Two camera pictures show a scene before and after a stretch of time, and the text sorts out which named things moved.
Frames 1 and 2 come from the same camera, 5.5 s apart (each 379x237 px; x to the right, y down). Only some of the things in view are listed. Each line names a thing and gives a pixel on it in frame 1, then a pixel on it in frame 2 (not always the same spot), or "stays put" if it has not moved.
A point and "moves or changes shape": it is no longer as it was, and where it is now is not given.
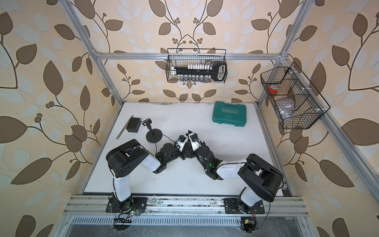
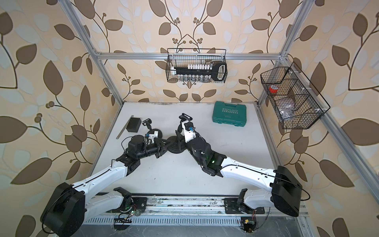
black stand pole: x=187 y=148 moves or changes shape
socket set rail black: x=201 y=72 stays put
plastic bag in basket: x=286 y=106 stays put
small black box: x=133 y=125 stays put
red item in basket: x=272 y=91 stays put
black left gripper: x=182 y=156 -> x=161 y=148
